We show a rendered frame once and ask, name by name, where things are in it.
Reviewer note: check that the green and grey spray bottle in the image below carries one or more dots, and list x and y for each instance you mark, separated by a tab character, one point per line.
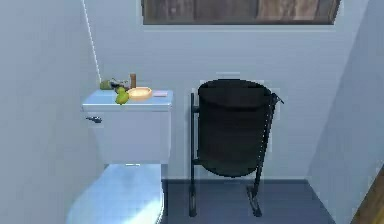
111	84

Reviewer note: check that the brown wooden door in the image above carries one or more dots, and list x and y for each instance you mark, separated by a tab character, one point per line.
370	203

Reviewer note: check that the window with wooden view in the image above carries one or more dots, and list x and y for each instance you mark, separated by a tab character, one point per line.
240	10

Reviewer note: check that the tan round bowl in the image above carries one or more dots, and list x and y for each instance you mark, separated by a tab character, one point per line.
139	93

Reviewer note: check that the brown cylinder bottle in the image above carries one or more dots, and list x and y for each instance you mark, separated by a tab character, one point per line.
133	80

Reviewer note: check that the green pear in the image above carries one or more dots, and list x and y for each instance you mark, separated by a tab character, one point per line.
121	96

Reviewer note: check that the black laundry hamper with stand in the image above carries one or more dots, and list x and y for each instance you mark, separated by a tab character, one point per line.
231	130

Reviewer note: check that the pink soap bar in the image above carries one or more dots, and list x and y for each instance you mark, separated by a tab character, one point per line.
160	94

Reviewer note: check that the white toilet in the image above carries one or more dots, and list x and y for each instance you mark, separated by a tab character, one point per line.
133	133

